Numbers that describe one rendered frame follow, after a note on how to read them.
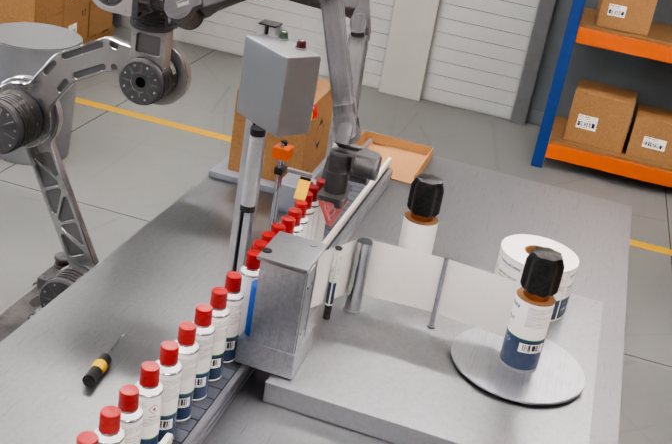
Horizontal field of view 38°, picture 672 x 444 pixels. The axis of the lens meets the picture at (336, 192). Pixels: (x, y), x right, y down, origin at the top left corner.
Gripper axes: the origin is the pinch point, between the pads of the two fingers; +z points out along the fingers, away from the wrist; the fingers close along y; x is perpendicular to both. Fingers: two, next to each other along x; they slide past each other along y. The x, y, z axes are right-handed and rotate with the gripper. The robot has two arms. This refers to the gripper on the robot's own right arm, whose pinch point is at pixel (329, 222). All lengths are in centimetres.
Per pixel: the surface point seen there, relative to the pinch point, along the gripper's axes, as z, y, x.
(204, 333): -4, -67, 6
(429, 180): -16.2, 3.9, -22.2
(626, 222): 20, 98, -79
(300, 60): -45.5, -17.7, 8.4
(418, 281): 2.6, -13.1, -26.5
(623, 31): 16, 372, -72
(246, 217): 0.6, -8.0, 19.5
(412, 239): -0.7, 1.3, -21.3
